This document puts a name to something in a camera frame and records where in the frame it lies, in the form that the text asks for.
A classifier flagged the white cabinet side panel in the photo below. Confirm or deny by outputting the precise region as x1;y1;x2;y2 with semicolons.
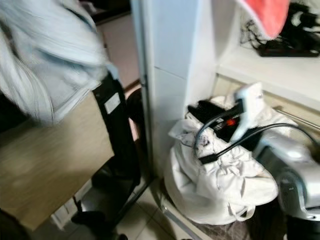
130;0;227;179

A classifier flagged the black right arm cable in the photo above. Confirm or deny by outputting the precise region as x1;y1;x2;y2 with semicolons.
193;106;320;166

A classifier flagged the black table leg frame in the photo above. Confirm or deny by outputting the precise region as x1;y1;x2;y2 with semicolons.
92;74;142;187

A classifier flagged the white power strip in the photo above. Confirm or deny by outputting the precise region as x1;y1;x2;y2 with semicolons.
50;179;94;229

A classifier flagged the white cabinet shelf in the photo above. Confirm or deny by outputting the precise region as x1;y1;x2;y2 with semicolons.
216;47;320;113

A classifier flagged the white fabric laundry bag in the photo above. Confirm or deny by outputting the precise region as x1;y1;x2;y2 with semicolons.
163;94;281;226

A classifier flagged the coral pink cloth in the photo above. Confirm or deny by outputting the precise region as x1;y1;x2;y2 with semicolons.
237;0;292;40

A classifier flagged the light wooden table top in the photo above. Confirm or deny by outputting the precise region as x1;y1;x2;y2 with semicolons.
0;92;115;231

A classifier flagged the light blue striped shirt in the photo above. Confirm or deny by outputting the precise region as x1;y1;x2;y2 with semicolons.
0;0;121;126

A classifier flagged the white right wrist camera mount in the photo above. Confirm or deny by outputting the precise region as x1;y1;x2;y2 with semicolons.
229;82;266;144

